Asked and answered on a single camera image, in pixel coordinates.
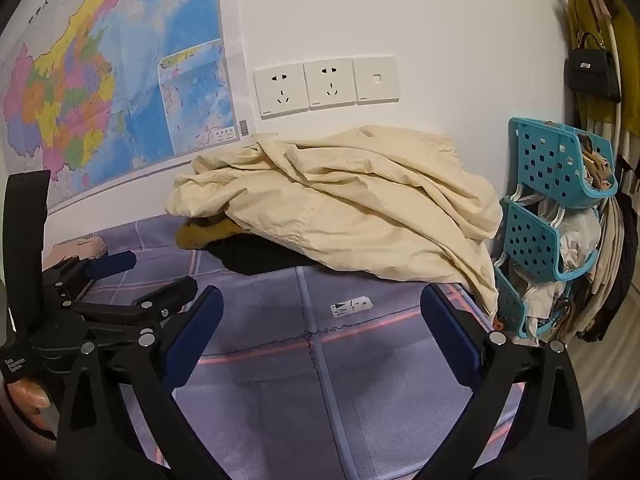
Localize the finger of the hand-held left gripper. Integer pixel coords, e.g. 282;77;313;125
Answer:
70;276;199;333
42;251;137;311

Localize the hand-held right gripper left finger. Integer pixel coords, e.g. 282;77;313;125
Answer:
54;286;225;480

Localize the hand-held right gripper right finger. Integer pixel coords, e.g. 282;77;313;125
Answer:
420;284;590;480

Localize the cream large garment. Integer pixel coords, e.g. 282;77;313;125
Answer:
165;125;502;318

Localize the person's left hand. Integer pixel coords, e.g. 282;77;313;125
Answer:
0;377;58;456

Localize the pink folded garment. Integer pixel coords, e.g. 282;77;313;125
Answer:
42;237;108;272

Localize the teal plastic basket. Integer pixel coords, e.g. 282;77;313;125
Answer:
508;117;620;209
492;260;571;346
501;195;601;281

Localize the olive green garment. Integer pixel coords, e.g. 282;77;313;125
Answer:
176;215;246;251

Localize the black garment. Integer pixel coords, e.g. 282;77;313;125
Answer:
207;234;321;276

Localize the white sheet label tag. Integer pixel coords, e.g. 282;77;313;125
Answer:
328;296;376;317

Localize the purple plaid bed sheet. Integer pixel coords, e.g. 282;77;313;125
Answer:
42;212;531;480

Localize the white plastic bag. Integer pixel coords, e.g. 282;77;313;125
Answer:
555;209;601;272

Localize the beige cloth bag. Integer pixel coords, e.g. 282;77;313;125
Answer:
575;195;626;341

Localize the black cloth bag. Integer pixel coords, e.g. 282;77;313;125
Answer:
590;190;640;343

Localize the black handbag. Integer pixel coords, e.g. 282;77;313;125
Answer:
564;32;622;103

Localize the white hoop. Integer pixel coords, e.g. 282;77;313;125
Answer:
604;20;627;161

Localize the yellow-green hanging garment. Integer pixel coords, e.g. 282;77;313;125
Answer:
567;0;640;136

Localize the colourful wall map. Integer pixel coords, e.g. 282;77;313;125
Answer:
0;0;257;211

